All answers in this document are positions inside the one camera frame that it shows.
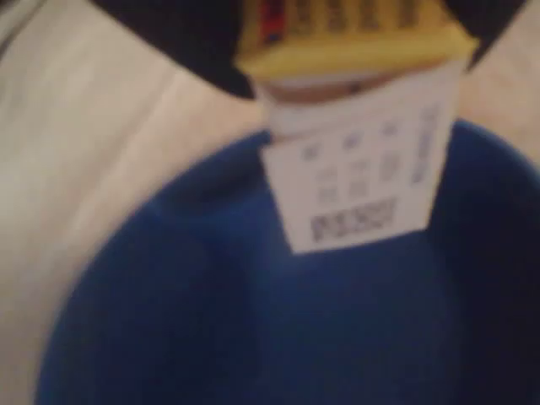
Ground yellow printed cardboard box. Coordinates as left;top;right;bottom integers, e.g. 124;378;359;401
232;0;481;255

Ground blue bowl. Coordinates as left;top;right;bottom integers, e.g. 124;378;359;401
31;117;540;405

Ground white table cloth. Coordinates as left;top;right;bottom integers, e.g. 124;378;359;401
0;0;540;405

